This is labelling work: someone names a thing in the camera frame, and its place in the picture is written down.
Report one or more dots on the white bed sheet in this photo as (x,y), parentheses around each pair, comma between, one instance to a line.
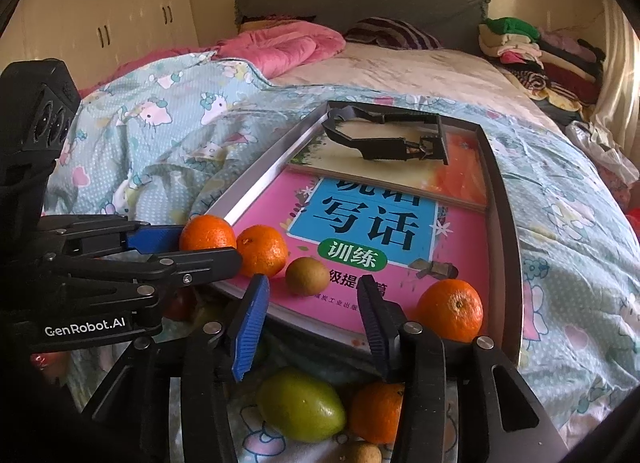
(425,73)

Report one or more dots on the black plastic frame part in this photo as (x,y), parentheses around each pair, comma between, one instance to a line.
(385,149)

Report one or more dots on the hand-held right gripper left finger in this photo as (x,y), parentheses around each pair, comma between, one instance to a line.
(250,330)

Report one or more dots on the brown kiwi fruit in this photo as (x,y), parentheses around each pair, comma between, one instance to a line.
(305,275)

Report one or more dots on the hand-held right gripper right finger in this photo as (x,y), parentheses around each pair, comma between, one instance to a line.
(374,325)

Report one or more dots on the orange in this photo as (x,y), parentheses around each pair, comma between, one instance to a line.
(450,310)
(375,413)
(207,234)
(262,250)

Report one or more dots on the pink quilt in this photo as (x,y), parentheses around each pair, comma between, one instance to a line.
(285,48)

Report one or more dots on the white plastic bag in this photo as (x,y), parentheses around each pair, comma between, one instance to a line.
(595,148)

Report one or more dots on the cream curtain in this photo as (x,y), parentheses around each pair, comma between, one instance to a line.
(620,68)

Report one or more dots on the yellow and orange book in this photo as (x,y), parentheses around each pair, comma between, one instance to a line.
(450,178)

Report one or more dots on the small brown fruit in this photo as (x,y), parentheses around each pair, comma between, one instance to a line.
(360,453)

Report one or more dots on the cream wardrobe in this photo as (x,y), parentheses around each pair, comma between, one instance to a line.
(125,3)

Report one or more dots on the red fruit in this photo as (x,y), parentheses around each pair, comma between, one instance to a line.
(180,305)

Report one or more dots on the red cloth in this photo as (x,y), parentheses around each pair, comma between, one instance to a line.
(633,225)

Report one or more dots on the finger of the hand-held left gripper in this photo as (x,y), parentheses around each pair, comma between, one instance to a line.
(150,239)
(200,263)

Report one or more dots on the grey metal tray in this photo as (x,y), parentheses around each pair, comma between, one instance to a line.
(505,243)

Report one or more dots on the striped purple pillow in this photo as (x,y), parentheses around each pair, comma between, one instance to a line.
(390,32)

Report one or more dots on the large green fruit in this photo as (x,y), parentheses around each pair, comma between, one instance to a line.
(300,405)

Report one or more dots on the cat print blue blanket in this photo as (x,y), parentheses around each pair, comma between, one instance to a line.
(150,143)

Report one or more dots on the pile of folded clothes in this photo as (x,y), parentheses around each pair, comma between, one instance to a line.
(540,63)

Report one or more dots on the pink book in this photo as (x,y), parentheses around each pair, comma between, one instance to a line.
(280,223)

